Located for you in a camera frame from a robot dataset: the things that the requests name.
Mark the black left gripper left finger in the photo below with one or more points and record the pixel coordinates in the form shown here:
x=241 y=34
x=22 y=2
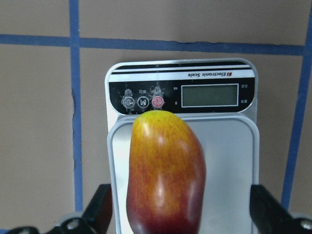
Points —
x=98 y=213

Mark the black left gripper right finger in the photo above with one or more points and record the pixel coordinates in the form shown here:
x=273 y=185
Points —
x=267 y=213

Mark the red yellow mango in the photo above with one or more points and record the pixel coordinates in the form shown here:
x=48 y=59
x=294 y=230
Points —
x=167 y=175

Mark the silver digital kitchen scale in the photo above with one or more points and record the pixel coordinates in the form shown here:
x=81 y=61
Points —
x=217 y=98

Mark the brown paper table cover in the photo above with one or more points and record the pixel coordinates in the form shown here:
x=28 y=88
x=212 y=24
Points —
x=54 y=55

